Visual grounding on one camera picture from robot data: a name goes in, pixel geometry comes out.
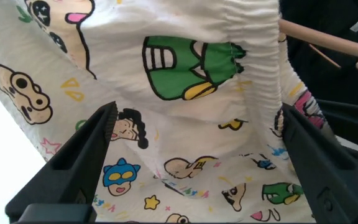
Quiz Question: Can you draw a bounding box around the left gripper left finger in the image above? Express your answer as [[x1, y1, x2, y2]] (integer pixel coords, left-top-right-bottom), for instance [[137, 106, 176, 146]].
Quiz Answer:
[[5, 101, 118, 222]]

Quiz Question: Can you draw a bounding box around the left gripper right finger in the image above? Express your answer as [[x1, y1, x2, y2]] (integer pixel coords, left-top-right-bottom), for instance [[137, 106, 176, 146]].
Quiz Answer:
[[282, 104, 358, 224]]

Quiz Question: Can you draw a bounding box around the black garment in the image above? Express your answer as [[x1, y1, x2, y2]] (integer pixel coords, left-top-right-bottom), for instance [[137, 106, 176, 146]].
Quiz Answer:
[[280, 0, 358, 106]]

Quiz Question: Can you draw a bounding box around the pink clothes hanger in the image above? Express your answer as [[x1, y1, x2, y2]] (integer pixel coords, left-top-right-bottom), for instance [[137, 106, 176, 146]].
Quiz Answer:
[[278, 18, 358, 156], [308, 0, 358, 69]]

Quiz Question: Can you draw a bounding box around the cream printed garment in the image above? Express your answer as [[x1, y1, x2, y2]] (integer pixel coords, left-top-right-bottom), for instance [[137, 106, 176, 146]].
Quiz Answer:
[[0, 0, 338, 223]]

